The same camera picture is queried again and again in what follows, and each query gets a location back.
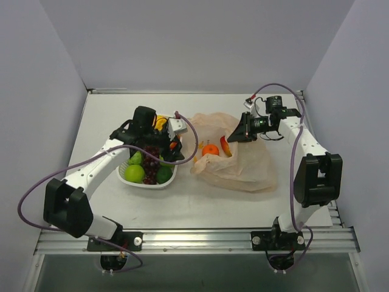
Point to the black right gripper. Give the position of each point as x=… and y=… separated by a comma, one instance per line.
x=247, y=128

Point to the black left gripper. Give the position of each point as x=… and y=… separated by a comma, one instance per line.
x=169, y=145

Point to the red fake apple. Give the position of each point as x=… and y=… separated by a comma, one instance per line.
x=174, y=145

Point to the red yellow fake mango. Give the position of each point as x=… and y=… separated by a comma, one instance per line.
x=225, y=147

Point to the orange fake tangerine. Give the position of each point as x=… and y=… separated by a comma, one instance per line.
x=211, y=149

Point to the translucent orange plastic bag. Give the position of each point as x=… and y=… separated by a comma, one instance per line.
x=250, y=169

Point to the yellow fake bell pepper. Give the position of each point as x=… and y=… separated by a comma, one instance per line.
x=159, y=122

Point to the white perforated plastic basket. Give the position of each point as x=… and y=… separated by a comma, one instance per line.
x=121, y=168

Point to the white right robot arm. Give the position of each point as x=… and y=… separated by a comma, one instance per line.
x=283, y=121

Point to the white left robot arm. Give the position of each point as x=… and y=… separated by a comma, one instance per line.
x=66, y=202

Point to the dark red fake grapes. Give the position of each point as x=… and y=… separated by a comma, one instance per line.
x=150, y=165

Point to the green fake apple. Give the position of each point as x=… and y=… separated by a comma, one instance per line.
x=134, y=174

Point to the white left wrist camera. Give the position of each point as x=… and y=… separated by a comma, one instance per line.
x=176, y=127

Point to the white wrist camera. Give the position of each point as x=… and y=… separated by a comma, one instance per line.
x=250, y=105
x=176, y=127

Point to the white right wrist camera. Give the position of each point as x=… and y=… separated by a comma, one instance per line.
x=250, y=105

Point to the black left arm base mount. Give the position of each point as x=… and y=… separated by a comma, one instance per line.
x=121, y=240

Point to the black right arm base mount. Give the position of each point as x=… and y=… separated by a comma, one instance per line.
x=277, y=241

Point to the aluminium right side rail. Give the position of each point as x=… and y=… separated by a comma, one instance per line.
x=317, y=179

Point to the aluminium rail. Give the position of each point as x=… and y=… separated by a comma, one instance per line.
x=219, y=241
x=317, y=179

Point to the aluminium front rail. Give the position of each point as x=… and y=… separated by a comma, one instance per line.
x=219, y=241

